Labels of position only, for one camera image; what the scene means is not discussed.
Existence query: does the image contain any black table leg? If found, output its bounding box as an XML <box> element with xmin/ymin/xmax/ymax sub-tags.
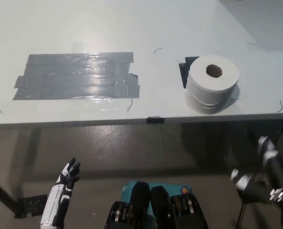
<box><xmin>0</xmin><ymin>175</ymin><xmax>19</xmax><ymax>217</ymax></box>

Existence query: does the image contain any black tape square patch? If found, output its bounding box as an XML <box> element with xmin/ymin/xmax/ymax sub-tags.
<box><xmin>178</xmin><ymin>56</ymin><xmax>200</xmax><ymax>88</ymax></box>

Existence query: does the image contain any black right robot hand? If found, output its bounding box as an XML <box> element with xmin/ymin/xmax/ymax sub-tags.
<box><xmin>231</xmin><ymin>135</ymin><xmax>283</xmax><ymax>215</ymax></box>

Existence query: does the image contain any thin black cable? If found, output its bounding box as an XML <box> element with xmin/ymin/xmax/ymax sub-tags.
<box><xmin>237</xmin><ymin>120</ymin><xmax>283</xmax><ymax>229</ymax></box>

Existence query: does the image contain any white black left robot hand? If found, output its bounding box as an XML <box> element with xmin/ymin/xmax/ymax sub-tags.
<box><xmin>40</xmin><ymin>157</ymin><xmax>81</xmax><ymax>226</ymax></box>

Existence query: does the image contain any black teal robot torso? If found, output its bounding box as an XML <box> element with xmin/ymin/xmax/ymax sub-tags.
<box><xmin>104</xmin><ymin>180</ymin><xmax>210</xmax><ymax>229</ymax></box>

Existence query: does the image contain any small black tape piece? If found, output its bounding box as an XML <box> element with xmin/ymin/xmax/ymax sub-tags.
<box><xmin>146</xmin><ymin>116</ymin><xmax>166</xmax><ymax>125</ymax></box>

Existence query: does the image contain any white toilet paper roll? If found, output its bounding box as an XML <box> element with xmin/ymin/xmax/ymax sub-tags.
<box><xmin>184</xmin><ymin>54</ymin><xmax>241</xmax><ymax>115</ymax></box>

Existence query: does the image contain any grey duct tape patch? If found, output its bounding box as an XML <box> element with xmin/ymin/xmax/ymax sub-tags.
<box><xmin>12</xmin><ymin>52</ymin><xmax>141</xmax><ymax>101</ymax></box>

